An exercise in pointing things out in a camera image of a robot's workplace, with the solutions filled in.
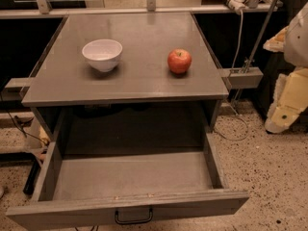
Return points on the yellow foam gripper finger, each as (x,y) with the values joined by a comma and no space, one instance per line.
(290,99)
(276,43)

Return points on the red apple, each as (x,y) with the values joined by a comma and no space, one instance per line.
(179,61)

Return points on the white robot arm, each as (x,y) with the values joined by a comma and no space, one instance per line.
(296,41)

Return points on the grey cabinet with top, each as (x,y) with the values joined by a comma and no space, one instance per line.
(140,106)

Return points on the open grey top drawer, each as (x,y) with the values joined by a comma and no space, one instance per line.
(88,191)

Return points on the metal diagonal rod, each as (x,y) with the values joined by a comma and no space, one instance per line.
(247,62)

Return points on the white ceramic bowl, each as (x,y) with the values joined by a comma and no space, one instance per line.
(103,54)

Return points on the grey side block bracket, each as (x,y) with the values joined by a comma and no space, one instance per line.
(239,80)

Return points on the black metal drawer handle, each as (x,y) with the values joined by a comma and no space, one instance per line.
(130,216)

